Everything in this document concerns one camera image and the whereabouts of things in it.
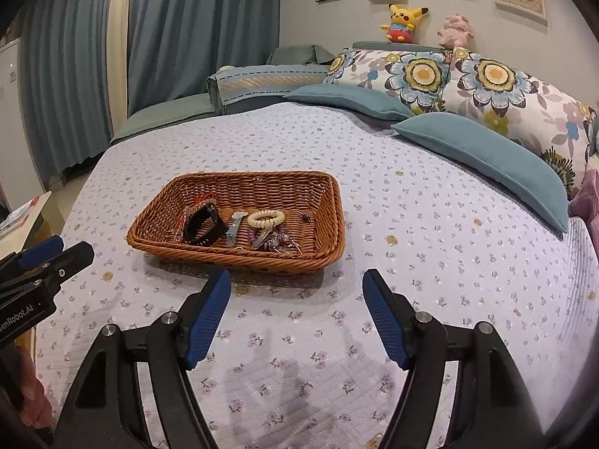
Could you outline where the light blue hair clip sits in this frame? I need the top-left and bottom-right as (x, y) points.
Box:
(225, 211), (248, 247)

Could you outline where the silver rhinestone brooch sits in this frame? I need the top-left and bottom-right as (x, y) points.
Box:
(263, 225), (301, 254)

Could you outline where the cream spiral hair tie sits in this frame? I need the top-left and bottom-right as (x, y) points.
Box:
(246, 209), (286, 229)

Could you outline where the silver metal hair clip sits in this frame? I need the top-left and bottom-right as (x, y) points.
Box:
(252, 228), (273, 250)

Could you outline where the person's left hand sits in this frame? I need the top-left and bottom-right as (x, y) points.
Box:
(17, 346), (52, 429)

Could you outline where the black item in basket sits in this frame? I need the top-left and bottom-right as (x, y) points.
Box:
(182, 200), (228, 247)

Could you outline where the brown wicker basket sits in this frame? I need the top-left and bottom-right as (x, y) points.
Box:
(126, 170), (345, 275)

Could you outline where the teal pillow near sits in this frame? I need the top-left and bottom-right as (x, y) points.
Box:
(392, 113), (569, 233)

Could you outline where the teal pillow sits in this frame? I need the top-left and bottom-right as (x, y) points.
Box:
(392, 113), (569, 233)
(284, 83), (414, 123)

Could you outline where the folded teal blanket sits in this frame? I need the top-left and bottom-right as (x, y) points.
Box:
(206, 64), (328, 114)

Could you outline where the teal pillow far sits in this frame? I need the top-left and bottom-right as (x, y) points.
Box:
(284, 83), (414, 123)

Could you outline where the floral pillow right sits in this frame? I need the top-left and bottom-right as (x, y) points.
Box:
(443, 48), (597, 199)

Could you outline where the floral pillow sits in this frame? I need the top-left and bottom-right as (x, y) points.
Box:
(324, 49), (451, 114)
(443, 48), (597, 199)

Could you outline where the floral pillow left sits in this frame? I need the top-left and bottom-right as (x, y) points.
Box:
(324, 49), (451, 114)

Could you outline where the blue-grey curtain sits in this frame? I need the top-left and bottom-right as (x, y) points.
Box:
(6, 0), (280, 183)

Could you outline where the pink plush toy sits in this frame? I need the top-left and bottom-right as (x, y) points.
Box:
(438, 14), (474, 50)

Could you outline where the yellow Pikachu plush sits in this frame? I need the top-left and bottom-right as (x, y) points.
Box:
(381, 4), (429, 44)

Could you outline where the purple spiral hair tie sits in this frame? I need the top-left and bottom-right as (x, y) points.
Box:
(247, 226), (282, 250)

